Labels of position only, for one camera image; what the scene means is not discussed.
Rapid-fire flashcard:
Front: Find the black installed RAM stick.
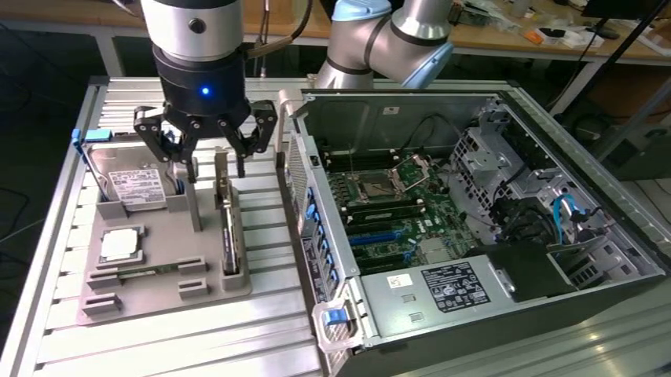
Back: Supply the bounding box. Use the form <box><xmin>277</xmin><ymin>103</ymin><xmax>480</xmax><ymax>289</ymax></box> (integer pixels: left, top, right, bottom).
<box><xmin>346</xmin><ymin>210</ymin><xmax>415</xmax><ymax>227</ymax></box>

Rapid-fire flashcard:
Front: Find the open black PC case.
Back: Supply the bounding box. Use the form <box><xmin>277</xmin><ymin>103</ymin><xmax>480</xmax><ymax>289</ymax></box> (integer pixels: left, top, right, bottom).
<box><xmin>275</xmin><ymin>88</ymin><xmax>671</xmax><ymax>377</ymax></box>

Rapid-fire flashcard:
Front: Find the light blue wire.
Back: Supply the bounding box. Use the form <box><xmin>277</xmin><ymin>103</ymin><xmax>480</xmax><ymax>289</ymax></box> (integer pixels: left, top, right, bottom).
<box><xmin>550</xmin><ymin>192</ymin><xmax>584</xmax><ymax>248</ymax></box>

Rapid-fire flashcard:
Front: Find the hard disk with blue carrier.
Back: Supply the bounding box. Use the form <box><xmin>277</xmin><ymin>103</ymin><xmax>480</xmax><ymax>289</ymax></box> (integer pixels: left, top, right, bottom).
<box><xmin>71</xmin><ymin>127</ymin><xmax>185</xmax><ymax>207</ymax></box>

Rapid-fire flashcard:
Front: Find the metal socket cover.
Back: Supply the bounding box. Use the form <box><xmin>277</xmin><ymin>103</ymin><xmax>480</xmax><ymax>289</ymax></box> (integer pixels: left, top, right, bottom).
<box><xmin>387</xmin><ymin>152</ymin><xmax>437</xmax><ymax>193</ymax></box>

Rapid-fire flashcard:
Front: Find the wooden desk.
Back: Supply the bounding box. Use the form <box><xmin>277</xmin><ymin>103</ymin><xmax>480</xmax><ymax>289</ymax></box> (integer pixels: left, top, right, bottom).
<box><xmin>0</xmin><ymin>0</ymin><xmax>671</xmax><ymax>64</ymax></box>

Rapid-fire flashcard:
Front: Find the graphics card with metal bracket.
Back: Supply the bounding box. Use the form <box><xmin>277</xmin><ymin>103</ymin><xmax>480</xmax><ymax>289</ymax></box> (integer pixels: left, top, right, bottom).
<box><xmin>213</xmin><ymin>147</ymin><xmax>243</xmax><ymax>276</ymax></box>

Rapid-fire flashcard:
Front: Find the silver CPU chip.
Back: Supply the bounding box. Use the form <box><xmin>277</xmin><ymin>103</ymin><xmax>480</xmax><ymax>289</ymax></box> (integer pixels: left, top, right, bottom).
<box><xmin>99</xmin><ymin>230</ymin><xmax>145</xmax><ymax>260</ymax></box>

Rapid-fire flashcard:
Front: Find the black monitor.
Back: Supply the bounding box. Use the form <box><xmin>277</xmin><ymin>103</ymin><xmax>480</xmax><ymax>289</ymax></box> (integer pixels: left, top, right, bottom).
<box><xmin>581</xmin><ymin>0</ymin><xmax>671</xmax><ymax>40</ymax></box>

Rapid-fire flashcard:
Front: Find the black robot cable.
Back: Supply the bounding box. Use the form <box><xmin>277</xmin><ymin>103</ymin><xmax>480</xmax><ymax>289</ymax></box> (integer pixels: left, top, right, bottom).
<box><xmin>246</xmin><ymin>0</ymin><xmax>317</xmax><ymax>60</ymax></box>

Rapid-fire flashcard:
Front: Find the silver metal disk bay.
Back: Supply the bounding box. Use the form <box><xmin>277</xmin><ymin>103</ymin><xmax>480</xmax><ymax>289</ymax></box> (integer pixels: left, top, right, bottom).
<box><xmin>450</xmin><ymin>125</ymin><xmax>532</xmax><ymax>197</ymax></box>

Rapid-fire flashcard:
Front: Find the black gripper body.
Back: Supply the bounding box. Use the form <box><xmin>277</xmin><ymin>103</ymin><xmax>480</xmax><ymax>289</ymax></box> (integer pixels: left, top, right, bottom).
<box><xmin>153</xmin><ymin>46</ymin><xmax>253</xmax><ymax>139</ymax></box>

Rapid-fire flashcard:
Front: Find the black plastic cover block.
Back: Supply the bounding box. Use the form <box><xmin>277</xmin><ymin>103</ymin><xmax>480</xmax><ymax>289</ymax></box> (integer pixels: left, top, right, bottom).
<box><xmin>466</xmin><ymin>241</ymin><xmax>578</xmax><ymax>303</ymax></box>

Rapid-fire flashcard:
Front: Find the grey power supply unit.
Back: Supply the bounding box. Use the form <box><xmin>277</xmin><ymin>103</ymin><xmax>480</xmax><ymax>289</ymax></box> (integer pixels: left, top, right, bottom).
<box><xmin>359</xmin><ymin>257</ymin><xmax>521</xmax><ymax>339</ymax></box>

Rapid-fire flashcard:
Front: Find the green motherboard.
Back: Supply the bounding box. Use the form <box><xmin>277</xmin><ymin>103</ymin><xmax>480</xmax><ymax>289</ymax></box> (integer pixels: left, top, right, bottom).
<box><xmin>319</xmin><ymin>148</ymin><xmax>494</xmax><ymax>276</ymax></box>

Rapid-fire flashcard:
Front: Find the green RAM stick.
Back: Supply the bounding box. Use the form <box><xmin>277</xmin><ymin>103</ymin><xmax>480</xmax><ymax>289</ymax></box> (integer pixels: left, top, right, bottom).
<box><xmin>119</xmin><ymin>263</ymin><xmax>183</xmax><ymax>278</ymax></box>

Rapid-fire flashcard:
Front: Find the CPU socket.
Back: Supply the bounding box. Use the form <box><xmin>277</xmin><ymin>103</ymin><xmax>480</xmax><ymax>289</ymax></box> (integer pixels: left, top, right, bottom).
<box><xmin>355</xmin><ymin>172</ymin><xmax>399</xmax><ymax>197</ymax></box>

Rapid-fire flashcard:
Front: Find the blue expansion slot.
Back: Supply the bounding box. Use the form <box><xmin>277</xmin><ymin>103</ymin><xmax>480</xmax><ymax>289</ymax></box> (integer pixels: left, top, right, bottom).
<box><xmin>349</xmin><ymin>231</ymin><xmax>403</xmax><ymax>247</ymax></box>

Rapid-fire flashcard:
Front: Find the grey plastic parts rack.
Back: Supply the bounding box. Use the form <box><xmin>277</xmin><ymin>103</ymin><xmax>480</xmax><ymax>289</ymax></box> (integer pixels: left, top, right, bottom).
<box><xmin>77</xmin><ymin>151</ymin><xmax>254</xmax><ymax>326</ymax></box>

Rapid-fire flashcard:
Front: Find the black slanted pole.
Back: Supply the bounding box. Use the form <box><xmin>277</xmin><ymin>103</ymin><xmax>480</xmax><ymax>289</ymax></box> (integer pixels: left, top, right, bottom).
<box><xmin>548</xmin><ymin>0</ymin><xmax>671</xmax><ymax>115</ymax></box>

